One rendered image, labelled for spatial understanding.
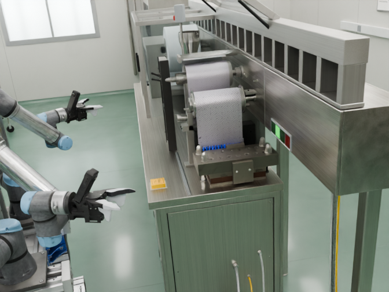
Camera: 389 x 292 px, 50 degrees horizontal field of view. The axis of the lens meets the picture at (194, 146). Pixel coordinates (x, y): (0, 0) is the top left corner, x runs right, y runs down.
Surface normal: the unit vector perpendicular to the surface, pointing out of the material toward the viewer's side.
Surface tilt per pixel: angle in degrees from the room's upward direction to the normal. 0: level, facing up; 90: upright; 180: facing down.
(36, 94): 90
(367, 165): 90
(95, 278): 0
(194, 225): 90
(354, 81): 90
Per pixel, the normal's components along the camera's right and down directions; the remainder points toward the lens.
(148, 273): -0.07, -0.92
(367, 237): 0.16, 0.36
